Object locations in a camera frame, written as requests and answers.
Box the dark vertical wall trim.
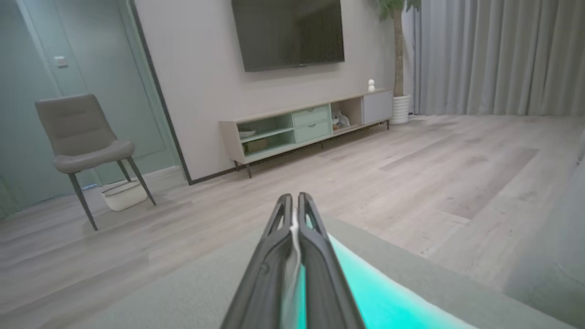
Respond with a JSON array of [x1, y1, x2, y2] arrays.
[[128, 0, 193, 186]]

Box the long low television cabinet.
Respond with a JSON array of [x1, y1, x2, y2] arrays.
[[218, 89, 394, 179]]

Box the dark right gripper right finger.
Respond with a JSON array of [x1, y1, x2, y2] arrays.
[[297, 192, 366, 329]]

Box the pale green door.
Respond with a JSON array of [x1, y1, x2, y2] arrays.
[[0, 0, 183, 215]]

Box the red white basketball jersey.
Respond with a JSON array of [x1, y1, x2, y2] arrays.
[[280, 210, 478, 329]]

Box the flat cardboard box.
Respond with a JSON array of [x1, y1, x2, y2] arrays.
[[243, 138, 270, 154]]

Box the grey pleated curtain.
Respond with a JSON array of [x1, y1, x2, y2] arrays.
[[413, 0, 585, 117]]

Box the grey upholstered chair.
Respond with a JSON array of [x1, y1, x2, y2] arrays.
[[35, 94, 157, 231]]

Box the white ribbed plant pot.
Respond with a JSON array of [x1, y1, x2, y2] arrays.
[[390, 95, 412, 125]]

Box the tall indoor potted tree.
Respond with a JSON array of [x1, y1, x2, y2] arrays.
[[377, 0, 422, 97]]

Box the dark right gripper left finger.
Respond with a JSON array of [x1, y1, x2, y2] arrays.
[[221, 193, 294, 329]]

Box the white woven basket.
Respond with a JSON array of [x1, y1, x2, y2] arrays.
[[101, 180, 148, 212]]

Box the black wall television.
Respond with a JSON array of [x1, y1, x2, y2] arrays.
[[231, 0, 346, 73]]

